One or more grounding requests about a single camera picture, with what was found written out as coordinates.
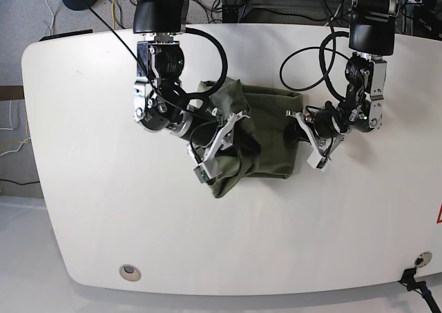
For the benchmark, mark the black clamp with cable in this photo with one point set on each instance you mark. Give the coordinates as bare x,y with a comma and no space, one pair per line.
409,282

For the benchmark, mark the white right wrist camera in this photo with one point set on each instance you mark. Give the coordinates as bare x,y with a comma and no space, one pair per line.
207,170

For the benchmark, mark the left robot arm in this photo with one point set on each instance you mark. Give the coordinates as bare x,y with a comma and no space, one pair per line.
371,37

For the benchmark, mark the red warning triangle sticker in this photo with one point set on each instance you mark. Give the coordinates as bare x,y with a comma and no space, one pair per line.
439,217

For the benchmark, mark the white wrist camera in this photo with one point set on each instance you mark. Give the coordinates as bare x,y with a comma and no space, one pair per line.
207,170
318,161

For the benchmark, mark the left table grommet hole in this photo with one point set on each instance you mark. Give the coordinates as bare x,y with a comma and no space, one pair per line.
130,273

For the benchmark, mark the table grommet hole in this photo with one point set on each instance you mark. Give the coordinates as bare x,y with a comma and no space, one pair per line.
130,273
423,259

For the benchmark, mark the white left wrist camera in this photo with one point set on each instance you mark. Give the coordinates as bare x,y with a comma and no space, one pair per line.
318,161

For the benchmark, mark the right table grommet hole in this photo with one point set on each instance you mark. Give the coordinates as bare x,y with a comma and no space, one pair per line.
423,259

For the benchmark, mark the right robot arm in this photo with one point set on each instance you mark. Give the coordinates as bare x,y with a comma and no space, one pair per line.
161,104

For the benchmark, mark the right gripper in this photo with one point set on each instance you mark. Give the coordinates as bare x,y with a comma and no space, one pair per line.
208,136

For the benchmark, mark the olive green T-shirt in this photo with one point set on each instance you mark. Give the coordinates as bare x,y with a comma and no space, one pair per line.
268,155

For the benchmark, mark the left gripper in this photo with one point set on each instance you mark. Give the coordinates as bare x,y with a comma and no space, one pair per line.
322,128

